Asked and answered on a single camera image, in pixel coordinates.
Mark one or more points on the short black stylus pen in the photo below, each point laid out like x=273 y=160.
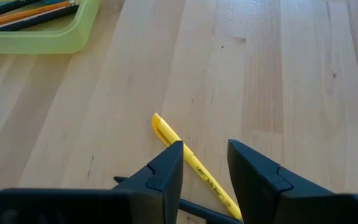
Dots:
x=42 y=18

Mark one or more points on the dark grey pen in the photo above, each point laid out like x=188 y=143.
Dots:
x=5 y=7

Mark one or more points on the orange pencil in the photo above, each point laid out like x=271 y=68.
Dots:
x=20 y=15

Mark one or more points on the yellow highlighter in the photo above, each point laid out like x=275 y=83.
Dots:
x=197 y=168

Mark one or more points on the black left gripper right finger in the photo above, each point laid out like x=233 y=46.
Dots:
x=266 y=193

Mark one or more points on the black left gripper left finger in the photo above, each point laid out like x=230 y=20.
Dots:
x=154 y=193

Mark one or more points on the translucent yellow-green supply box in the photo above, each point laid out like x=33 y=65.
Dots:
x=42 y=43

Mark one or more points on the matte black pen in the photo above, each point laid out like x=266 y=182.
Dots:
x=204 y=213

